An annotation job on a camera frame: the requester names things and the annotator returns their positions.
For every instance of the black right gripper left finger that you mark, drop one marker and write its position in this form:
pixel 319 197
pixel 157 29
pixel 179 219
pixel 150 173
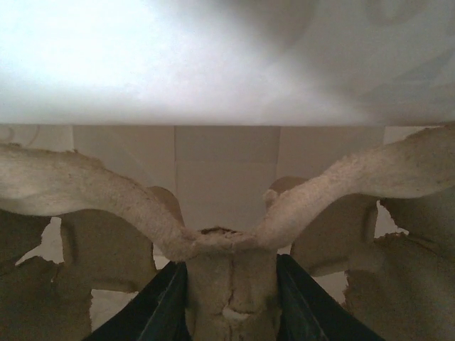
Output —
pixel 155 313

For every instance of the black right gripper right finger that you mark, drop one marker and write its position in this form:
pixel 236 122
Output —
pixel 309 312

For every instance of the separated brown cup carrier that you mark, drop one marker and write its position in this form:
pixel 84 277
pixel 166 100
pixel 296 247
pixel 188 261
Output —
pixel 375 231

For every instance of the printed white paper bag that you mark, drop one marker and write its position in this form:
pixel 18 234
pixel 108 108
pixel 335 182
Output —
pixel 214 100

